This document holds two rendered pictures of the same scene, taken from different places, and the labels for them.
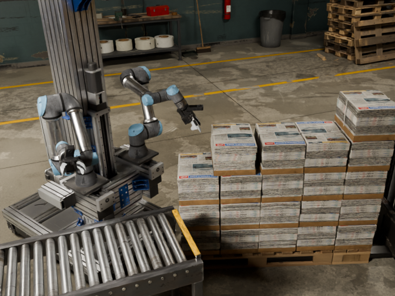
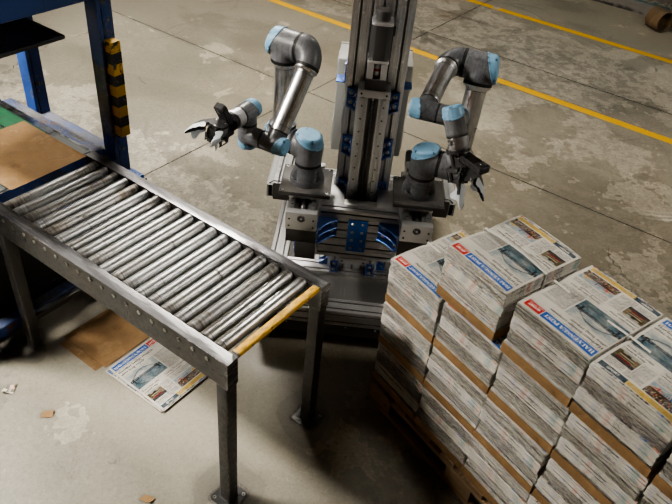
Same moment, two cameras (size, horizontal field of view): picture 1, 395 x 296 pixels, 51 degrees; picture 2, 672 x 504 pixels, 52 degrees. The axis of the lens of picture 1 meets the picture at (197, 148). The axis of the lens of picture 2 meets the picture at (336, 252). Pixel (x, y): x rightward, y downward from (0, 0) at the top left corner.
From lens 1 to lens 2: 1.66 m
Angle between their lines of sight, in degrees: 44
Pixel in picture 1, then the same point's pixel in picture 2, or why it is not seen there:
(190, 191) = (402, 290)
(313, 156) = (595, 392)
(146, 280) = (161, 324)
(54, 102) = (284, 41)
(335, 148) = (641, 415)
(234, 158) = (471, 287)
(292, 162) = (554, 372)
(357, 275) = not seen: outside the picture
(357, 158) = not seen: outside the picture
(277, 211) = (505, 433)
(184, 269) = (203, 351)
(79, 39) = not seen: outside the picture
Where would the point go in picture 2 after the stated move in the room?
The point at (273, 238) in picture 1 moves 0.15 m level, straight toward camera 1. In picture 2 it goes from (487, 471) to (452, 482)
